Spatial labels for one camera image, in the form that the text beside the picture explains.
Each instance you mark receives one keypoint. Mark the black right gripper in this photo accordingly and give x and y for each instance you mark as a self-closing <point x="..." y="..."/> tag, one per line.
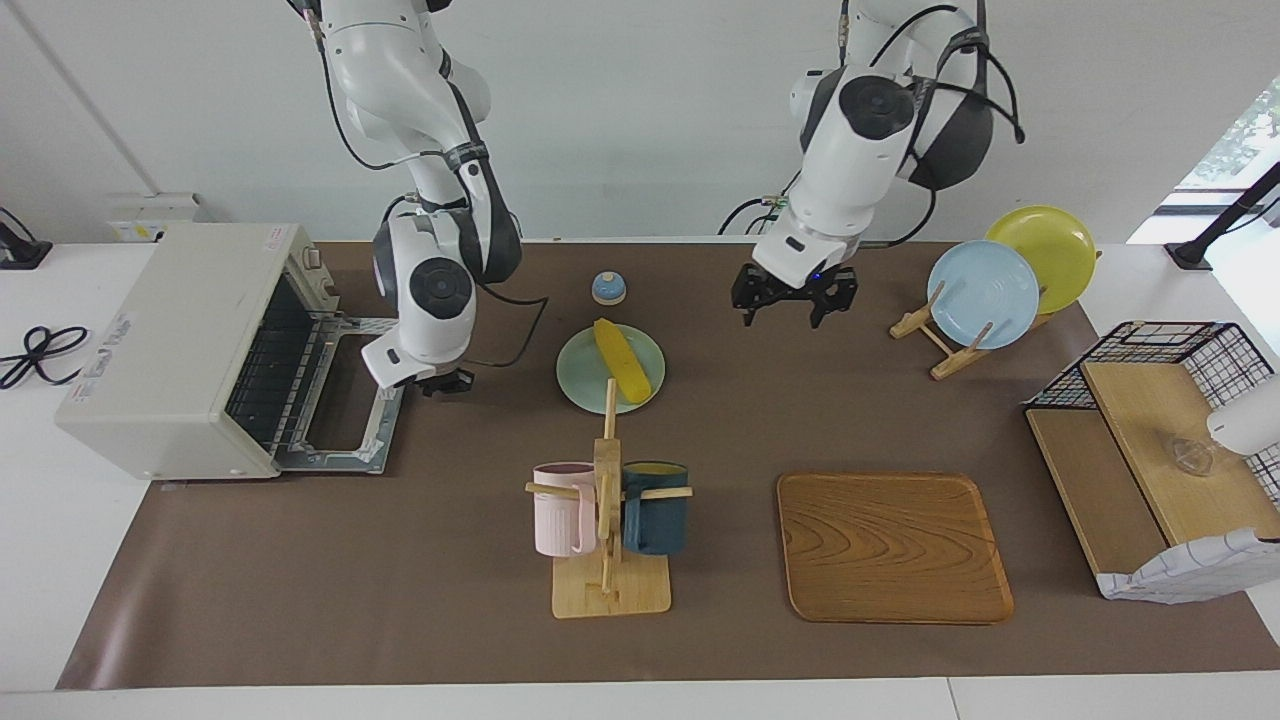
<point x="447" y="382"/>

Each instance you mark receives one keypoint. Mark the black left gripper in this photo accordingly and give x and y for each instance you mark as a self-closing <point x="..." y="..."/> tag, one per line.
<point x="795" y="280"/>

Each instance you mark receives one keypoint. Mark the pale green plate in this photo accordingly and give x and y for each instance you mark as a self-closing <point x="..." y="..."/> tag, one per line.
<point x="580" y="375"/>

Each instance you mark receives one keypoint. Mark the yellow corn cob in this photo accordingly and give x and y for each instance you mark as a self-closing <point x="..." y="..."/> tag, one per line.
<point x="622" y="362"/>

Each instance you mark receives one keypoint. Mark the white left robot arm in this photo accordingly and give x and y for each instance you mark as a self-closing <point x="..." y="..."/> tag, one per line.
<point x="860" y="150"/>

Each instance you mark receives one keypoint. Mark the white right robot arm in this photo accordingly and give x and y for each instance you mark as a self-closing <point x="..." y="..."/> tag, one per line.
<point x="440" y="290"/>

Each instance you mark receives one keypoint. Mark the beige oven knob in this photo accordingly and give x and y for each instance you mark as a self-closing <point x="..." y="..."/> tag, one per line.
<point x="313" y="258"/>
<point x="327" y="293"/>

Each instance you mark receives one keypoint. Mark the beige toaster oven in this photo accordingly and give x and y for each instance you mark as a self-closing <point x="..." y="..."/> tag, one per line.
<point x="160" y="350"/>

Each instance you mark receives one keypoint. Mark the wooden plate rack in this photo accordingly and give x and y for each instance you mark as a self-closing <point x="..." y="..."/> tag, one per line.
<point x="945" y="362"/>

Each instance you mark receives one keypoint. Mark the pink mug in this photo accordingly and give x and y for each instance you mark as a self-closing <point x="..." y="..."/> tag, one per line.
<point x="560" y="515"/>

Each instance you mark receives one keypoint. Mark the small blue round bell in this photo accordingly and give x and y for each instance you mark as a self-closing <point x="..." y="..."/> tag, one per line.
<point x="609" y="288"/>

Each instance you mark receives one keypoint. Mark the light blue plate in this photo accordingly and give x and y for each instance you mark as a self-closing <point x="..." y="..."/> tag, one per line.
<point x="985" y="290"/>

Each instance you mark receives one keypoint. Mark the brown table mat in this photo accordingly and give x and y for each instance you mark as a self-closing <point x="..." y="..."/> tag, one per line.
<point x="400" y="580"/>

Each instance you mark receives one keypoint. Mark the dark blue mug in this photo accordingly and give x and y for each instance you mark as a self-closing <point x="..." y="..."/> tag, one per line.
<point x="655" y="520"/>

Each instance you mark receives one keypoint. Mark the yellow plate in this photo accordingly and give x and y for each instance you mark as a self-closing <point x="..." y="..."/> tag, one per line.
<point x="1050" y="245"/>

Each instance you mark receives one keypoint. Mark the wooden mug tree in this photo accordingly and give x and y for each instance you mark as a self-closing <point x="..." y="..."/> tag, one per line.
<point x="610" y="595"/>

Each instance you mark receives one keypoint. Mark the brown wooden tray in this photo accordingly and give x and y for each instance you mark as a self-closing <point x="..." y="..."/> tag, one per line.
<point x="890" y="550"/>

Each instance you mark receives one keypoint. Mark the light wooden shelf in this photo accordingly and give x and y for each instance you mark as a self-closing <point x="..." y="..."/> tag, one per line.
<point x="1160" y="450"/>

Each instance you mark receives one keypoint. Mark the small clear glass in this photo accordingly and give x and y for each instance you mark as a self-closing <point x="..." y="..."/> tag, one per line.
<point x="1190" y="458"/>

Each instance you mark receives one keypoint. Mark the black desk clamp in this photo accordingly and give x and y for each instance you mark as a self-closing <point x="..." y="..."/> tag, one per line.
<point x="20" y="250"/>

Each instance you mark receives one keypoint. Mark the white rounded device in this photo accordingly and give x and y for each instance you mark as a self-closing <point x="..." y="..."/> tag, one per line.
<point x="1250" y="420"/>

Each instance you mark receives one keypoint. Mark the white checked cloth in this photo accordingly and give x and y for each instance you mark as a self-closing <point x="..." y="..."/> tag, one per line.
<point x="1190" y="575"/>

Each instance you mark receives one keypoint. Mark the white wall socket box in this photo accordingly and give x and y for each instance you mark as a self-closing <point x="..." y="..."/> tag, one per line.
<point x="150" y="215"/>

